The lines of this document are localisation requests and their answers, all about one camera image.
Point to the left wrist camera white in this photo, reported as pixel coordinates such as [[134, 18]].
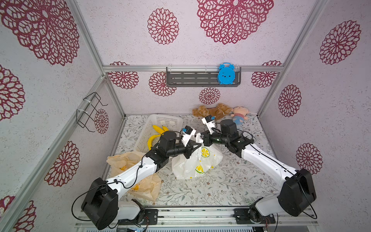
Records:
[[187, 133]]

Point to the grey wall shelf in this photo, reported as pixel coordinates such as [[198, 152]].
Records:
[[199, 79]]

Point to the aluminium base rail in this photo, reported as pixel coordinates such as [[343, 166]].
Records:
[[220, 216]]

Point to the beige plastic bag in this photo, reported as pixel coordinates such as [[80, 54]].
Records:
[[133, 172]]

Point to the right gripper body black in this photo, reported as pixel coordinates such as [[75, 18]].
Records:
[[206, 139]]

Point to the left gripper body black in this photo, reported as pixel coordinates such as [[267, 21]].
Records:
[[179, 150]]

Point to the pink doll blue outfit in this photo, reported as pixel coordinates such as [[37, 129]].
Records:
[[239, 115]]

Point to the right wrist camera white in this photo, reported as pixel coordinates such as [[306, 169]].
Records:
[[209, 121]]

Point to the white plastic bag lemon print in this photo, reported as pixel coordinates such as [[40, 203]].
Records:
[[203, 159]]

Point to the white perforated plastic basket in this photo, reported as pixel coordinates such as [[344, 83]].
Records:
[[171, 122]]

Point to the brown teddy bear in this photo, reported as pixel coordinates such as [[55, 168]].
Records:
[[220, 111]]

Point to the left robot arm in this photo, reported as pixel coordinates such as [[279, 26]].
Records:
[[101, 203]]

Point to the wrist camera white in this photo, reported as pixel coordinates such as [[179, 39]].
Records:
[[187, 133], [209, 121]]

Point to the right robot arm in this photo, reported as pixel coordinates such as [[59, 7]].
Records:
[[297, 188]]

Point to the blue alarm clock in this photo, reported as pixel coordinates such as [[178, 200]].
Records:
[[226, 75]]

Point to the black wire wall rack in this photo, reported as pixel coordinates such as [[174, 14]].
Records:
[[85, 115]]

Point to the orange-yellow banana bunch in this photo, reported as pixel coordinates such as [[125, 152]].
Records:
[[159, 131]]

